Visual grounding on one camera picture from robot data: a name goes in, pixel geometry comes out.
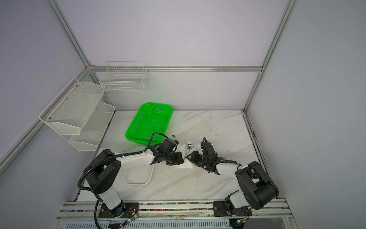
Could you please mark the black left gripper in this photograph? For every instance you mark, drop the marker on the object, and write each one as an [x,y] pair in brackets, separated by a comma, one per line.
[178,161]

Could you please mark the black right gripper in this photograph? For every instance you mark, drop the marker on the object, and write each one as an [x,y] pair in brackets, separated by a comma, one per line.
[194,157]

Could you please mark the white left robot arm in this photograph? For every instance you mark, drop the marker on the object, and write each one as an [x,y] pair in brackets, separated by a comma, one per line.
[100,175]

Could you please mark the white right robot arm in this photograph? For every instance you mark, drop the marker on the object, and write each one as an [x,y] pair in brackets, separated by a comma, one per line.
[256,188]

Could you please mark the white rectangular tray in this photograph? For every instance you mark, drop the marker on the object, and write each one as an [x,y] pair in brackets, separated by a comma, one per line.
[139,171]

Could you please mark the green plastic basket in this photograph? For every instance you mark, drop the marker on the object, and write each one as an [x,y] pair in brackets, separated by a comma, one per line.
[149,124]

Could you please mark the white mesh lower shelf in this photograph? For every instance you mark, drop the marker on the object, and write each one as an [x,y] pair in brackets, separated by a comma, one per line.
[94,130]

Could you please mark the white mesh shelf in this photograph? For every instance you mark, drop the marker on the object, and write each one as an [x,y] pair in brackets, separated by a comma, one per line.
[70,111]
[94,130]

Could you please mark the white mesh upper shelf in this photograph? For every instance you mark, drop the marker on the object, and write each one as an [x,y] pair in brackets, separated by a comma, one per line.
[70,111]

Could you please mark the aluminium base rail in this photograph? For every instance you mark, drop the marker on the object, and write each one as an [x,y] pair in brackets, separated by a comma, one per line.
[188,214]

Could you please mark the white wire basket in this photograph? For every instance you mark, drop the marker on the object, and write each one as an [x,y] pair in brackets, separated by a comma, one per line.
[125,77]

